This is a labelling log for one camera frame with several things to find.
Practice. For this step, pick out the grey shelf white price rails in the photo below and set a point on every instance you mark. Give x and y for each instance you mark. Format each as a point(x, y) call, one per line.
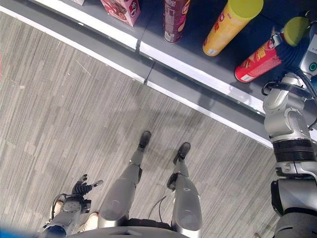
point(173, 62)

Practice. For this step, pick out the pink snack box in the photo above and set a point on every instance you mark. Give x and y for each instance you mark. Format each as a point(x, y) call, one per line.
point(123, 11)

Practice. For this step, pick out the yellow chips can green lid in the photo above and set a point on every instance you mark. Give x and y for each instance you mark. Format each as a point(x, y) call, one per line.
point(225, 27)

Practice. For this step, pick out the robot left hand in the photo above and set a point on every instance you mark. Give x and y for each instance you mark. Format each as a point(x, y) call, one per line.
point(80, 188)

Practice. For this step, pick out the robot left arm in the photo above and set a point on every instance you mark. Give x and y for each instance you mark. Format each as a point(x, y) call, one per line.
point(68, 210)

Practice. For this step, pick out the person's beige shoe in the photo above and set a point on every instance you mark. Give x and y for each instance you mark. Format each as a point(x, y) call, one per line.
point(58, 209)
point(90, 221)

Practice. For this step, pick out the white box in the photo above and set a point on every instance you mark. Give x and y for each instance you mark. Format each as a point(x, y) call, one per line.
point(78, 1)

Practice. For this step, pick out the red chips can green lid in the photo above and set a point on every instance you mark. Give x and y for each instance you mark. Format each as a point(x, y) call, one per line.
point(257, 63)

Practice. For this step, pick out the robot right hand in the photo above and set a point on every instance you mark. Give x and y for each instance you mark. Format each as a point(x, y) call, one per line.
point(288, 55)

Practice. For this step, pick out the robot left leg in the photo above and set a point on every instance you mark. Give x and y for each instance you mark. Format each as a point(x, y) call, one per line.
point(121, 193)

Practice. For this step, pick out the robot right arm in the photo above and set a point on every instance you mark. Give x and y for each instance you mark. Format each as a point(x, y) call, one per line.
point(287, 124)

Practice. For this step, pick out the robot right leg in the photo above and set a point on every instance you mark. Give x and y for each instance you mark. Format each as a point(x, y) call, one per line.
point(185, 198)

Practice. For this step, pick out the robot leg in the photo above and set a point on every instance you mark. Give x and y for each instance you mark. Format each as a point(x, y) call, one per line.
point(185, 198)
point(121, 193)

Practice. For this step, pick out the maroon chips can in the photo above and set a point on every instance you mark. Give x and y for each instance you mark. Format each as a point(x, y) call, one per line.
point(173, 21)

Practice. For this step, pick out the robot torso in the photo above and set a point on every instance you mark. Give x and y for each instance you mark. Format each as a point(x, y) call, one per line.
point(128, 229)

